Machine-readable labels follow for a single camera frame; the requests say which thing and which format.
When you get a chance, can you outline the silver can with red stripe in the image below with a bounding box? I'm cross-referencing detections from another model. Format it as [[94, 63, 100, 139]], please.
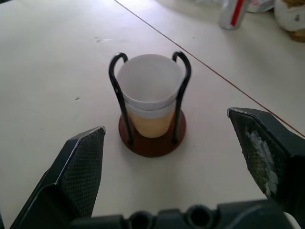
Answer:
[[219, 0, 250, 31]]

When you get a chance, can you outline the black wire cup holder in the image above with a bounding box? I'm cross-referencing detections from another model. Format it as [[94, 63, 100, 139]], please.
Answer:
[[109, 51, 192, 158]]

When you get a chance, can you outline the white and tan paper cup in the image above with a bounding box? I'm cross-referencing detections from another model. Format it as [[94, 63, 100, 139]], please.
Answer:
[[125, 101, 176, 138]]

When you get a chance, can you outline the white round plush object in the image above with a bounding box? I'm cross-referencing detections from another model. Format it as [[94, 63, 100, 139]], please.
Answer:
[[274, 0, 305, 43]]

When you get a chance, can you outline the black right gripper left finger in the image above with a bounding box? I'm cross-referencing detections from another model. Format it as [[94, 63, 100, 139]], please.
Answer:
[[8, 125, 106, 229]]

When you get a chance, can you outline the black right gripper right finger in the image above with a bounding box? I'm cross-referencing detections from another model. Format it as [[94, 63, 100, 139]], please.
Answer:
[[227, 107, 305, 214]]

